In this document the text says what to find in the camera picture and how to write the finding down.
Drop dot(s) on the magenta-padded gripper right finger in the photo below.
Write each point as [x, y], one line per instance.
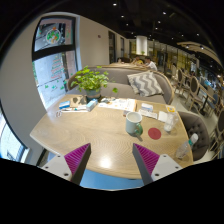
[146, 159]

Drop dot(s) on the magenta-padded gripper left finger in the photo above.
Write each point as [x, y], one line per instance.
[77, 160]

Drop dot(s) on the clear water bottle white cap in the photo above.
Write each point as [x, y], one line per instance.
[185, 148]

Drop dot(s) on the flat round red coaster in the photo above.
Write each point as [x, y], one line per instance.
[154, 133]

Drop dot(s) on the white printed paper sheet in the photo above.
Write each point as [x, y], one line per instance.
[147, 114]

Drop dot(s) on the small blue white card box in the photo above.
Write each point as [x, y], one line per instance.
[146, 107]

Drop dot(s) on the yellow sign card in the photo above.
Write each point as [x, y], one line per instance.
[170, 108]

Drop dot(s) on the light blue tissue box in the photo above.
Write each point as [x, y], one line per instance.
[91, 105]

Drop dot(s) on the grey tufted armchair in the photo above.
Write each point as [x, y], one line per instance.
[195, 128]

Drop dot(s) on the thick white menu book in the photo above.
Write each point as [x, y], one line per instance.
[118, 104]

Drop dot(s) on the grey white chevron pillow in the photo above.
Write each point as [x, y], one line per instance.
[145, 84]

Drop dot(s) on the grey curved sofa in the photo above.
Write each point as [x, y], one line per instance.
[121, 87]

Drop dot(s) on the green potted plant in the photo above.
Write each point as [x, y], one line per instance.
[90, 80]

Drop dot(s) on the person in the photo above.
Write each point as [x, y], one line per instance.
[151, 64]

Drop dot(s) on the dark-framed window with drawings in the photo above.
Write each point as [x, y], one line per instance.
[55, 63]

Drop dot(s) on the white round column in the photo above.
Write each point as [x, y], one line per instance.
[141, 45]

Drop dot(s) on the group of ceiling lights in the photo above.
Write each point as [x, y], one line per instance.
[150, 20]

